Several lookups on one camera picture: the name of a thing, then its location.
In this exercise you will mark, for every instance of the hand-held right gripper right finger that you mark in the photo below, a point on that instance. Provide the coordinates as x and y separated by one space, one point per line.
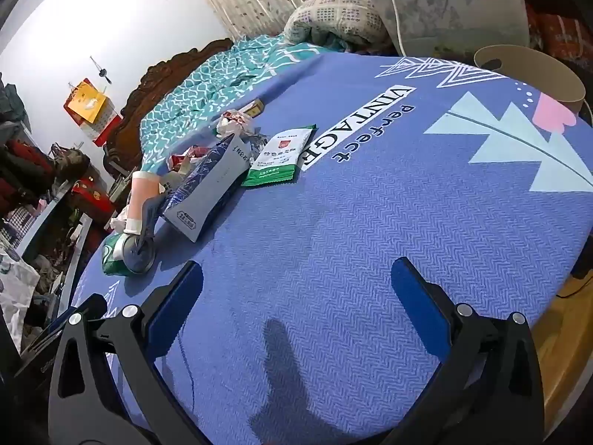
417 306

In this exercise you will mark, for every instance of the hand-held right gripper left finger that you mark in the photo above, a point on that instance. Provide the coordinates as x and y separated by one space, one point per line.
173 306

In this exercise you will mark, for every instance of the white tissue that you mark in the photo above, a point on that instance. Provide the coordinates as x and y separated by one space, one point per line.
121 220

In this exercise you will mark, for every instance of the small yellow box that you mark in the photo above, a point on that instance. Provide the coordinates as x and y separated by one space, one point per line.
254 109

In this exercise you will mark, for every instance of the beige round bin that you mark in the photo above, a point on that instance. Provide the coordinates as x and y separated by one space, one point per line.
546 79

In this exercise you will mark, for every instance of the green drink can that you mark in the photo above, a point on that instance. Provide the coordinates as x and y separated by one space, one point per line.
116 255

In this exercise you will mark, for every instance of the pink white cylindrical container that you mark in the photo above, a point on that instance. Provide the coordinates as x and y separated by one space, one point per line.
141 194

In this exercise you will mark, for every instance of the blue patterned tissue pack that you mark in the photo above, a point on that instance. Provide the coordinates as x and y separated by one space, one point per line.
204 190

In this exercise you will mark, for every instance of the blue printed blanket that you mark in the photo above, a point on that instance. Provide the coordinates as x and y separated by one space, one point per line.
324 218

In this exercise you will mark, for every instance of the red gift box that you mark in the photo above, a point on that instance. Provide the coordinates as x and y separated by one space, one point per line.
92 194

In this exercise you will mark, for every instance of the cluttered grey shelf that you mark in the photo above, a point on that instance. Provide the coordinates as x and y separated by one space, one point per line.
41 222

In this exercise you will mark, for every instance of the white plastic bag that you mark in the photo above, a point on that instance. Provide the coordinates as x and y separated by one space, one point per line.
16 287

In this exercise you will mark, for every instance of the brown bag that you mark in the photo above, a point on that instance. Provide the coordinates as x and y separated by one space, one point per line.
69 162

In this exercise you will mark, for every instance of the green white packet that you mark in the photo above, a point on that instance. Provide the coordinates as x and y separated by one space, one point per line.
278 157

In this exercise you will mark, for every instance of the red white crumpled wrapper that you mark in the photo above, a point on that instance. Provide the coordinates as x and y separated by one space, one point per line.
234 123

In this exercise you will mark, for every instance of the red jacket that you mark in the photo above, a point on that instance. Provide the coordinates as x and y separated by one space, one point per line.
23 167

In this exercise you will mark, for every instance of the teal patterned quilt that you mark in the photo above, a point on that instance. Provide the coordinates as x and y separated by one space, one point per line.
199 88

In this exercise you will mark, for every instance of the carved wooden headboard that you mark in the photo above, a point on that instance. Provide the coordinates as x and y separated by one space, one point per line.
153 83

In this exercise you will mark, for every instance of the folded checked quilt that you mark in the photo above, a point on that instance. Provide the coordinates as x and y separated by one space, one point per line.
333 14

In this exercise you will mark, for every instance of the red printed bag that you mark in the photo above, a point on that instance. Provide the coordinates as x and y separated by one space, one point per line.
563 32

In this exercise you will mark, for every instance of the red yellow wall calendar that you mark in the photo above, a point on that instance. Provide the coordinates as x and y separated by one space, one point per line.
88 102

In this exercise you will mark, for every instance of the dark wall hook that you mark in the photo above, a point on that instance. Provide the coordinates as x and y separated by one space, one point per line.
103 73

